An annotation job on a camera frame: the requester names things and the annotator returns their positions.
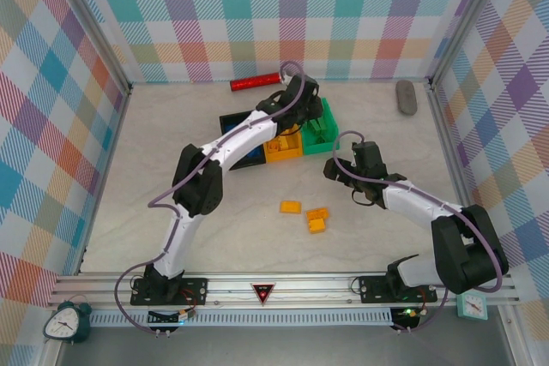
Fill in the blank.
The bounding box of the black plastic bin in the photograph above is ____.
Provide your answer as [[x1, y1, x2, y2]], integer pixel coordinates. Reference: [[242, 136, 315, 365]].
[[219, 111, 267, 170]]

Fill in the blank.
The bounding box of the aluminium frame post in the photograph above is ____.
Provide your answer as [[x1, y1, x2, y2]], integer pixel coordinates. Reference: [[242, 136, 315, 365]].
[[51, 0, 132, 95], [428, 0, 516, 88]]

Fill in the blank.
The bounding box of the yellow plastic bin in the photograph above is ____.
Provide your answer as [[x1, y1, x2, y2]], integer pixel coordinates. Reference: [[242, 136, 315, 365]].
[[263, 123, 305, 165]]

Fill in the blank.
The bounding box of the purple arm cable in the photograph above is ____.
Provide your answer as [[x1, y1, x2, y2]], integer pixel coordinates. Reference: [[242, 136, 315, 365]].
[[113, 60, 308, 335], [332, 129, 504, 335]]

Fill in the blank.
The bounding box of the dark green alarm clock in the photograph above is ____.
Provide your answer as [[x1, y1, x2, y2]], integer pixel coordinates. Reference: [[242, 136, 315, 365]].
[[42, 300, 92, 345]]

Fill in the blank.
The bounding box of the black red triangle badge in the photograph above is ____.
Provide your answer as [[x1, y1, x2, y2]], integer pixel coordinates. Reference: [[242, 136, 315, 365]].
[[250, 282, 277, 307]]

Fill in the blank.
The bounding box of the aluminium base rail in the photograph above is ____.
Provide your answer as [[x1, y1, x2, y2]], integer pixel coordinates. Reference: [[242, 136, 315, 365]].
[[51, 271, 516, 309]]

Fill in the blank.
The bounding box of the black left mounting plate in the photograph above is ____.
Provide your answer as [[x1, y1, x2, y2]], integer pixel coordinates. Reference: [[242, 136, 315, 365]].
[[130, 278, 208, 307]]

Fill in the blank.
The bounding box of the black mounting plate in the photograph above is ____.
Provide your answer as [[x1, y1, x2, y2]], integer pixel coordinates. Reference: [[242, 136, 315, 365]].
[[359, 274, 438, 303], [130, 278, 208, 307]]

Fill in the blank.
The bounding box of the aluminium side bar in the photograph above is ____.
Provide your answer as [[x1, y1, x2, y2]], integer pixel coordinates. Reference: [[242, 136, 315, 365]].
[[427, 82, 490, 275]]

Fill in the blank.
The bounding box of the small electronics board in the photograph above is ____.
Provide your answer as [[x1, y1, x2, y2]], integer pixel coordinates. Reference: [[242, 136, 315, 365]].
[[148, 308, 197, 327], [392, 305, 430, 328]]

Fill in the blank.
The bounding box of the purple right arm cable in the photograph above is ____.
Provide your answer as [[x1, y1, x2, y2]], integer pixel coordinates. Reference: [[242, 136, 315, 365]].
[[332, 129, 504, 335]]

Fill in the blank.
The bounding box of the white slotted cable duct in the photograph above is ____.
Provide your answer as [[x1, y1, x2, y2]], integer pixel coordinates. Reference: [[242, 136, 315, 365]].
[[92, 308, 394, 327]]

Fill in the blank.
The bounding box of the red glitter toy microphone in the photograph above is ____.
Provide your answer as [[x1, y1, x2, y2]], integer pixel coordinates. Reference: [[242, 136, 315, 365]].
[[230, 72, 287, 93]]

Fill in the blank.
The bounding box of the mint square clock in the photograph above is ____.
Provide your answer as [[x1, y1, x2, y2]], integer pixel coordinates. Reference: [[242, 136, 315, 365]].
[[455, 292, 489, 321]]

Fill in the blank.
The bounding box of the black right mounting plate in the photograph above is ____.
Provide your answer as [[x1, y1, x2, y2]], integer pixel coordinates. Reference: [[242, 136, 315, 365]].
[[359, 274, 438, 303]]

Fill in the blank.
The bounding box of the green plastic bin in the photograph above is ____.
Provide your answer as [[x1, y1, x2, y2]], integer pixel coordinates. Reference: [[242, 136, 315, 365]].
[[299, 97, 340, 156]]

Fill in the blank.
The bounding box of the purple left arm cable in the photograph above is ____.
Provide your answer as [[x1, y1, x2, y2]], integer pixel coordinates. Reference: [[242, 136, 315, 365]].
[[113, 60, 308, 335]]

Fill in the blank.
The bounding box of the grey oval stone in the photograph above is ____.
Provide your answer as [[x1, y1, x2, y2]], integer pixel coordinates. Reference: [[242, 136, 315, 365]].
[[395, 79, 419, 117]]

